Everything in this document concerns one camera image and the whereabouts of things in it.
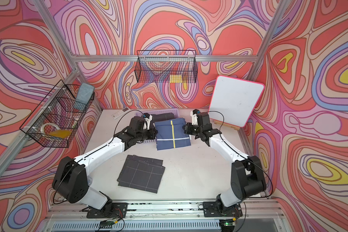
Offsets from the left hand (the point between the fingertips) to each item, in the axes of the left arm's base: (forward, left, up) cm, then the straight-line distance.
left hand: (159, 130), depth 85 cm
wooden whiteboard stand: (+13, -53, -13) cm, 56 cm away
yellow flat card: (-12, +44, +13) cm, 47 cm away
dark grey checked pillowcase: (+23, +1, -13) cm, 27 cm away
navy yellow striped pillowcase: (0, -7, -3) cm, 7 cm away
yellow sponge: (+29, -10, +17) cm, 35 cm away
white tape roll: (-11, +52, +15) cm, 56 cm away
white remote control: (+29, +35, -15) cm, 48 cm away
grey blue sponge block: (+15, +42, +17) cm, 48 cm away
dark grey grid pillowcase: (-19, +10, -17) cm, 28 cm away
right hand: (+2, -15, -1) cm, 15 cm away
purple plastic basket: (+27, -10, -11) cm, 31 cm away
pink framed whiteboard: (+20, -48, +7) cm, 52 cm away
